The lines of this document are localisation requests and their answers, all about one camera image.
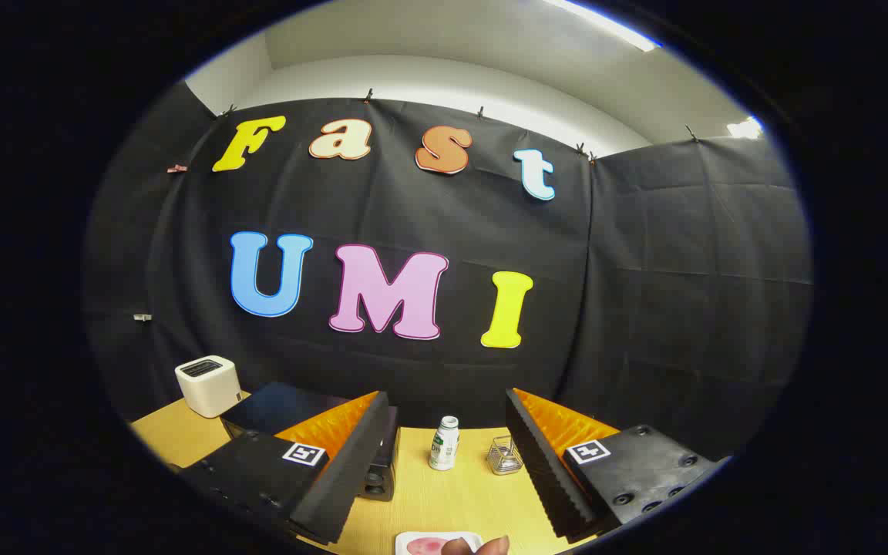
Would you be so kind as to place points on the small ceiling light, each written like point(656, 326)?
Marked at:
point(746, 128)

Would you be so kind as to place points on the white box toaster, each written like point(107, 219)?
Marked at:
point(209, 389)

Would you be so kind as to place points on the white square plate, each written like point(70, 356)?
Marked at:
point(400, 543)

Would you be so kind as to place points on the black toaster oven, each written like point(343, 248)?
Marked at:
point(274, 405)

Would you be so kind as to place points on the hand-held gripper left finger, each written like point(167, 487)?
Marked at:
point(351, 455)

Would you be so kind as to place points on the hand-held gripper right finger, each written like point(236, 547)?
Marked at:
point(540, 462)

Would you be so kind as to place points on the small white bottle green cap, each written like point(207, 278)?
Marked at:
point(444, 447)

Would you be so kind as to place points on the pink meat slice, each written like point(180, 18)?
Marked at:
point(422, 546)

